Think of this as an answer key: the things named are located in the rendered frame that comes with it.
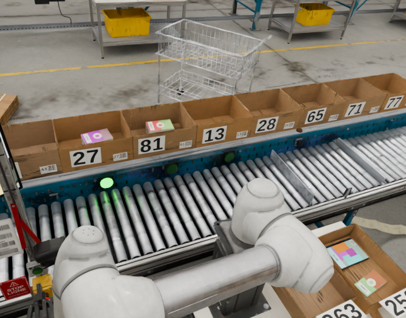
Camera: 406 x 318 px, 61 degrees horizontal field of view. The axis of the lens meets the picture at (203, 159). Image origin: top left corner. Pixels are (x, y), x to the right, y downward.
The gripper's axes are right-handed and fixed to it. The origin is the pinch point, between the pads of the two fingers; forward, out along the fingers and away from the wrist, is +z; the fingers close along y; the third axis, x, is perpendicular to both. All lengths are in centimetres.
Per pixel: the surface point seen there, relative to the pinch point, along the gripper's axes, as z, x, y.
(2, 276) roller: 27.2, 19.8, 17.6
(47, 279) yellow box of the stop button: 9.9, 7.3, -2.1
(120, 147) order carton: 73, -4, -47
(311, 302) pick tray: -33, 19, -108
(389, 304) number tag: -49, 10, -134
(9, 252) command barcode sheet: 12.6, -12.2, 7.3
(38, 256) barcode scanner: 7.0, -12.7, -2.6
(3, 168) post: 13, -51, -1
